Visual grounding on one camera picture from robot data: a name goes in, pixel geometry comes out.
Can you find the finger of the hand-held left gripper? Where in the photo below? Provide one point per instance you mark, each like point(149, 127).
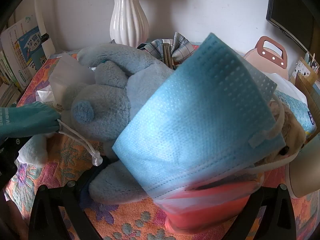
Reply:
point(8, 160)

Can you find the beige cylindrical object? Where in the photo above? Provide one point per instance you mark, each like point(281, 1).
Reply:
point(305, 175)

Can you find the pen holder with pens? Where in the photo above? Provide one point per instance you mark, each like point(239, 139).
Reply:
point(303, 70)

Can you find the stack of books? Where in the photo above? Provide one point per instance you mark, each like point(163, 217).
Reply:
point(22, 47)

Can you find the black monitor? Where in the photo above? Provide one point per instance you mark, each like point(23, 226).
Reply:
point(287, 10)

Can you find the blue plush toy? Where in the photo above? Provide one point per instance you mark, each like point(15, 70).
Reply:
point(112, 100)

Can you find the blue tissue pack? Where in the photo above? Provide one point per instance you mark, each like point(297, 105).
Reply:
point(300, 112)

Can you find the plaid hair bow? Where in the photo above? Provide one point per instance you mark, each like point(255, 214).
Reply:
point(180, 47)

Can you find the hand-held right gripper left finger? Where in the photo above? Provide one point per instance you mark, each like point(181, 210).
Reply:
point(62, 200)

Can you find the brown woven basket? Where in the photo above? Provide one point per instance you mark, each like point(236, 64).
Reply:
point(308, 92)

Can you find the beige plush toy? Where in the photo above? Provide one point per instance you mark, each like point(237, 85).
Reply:
point(295, 132)

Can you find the blue face mask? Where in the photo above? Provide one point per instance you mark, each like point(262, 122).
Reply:
point(200, 120)

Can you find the clear white tissue packet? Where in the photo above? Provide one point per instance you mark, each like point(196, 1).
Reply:
point(67, 80)

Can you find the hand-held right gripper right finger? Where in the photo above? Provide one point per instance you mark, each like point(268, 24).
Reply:
point(272, 205)

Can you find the white ribbed vase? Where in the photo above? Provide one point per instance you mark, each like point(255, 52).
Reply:
point(128, 17)

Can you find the pink plastic packet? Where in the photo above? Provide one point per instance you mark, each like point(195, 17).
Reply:
point(207, 212)

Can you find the floral tablecloth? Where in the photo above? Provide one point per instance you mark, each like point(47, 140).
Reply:
point(62, 160)

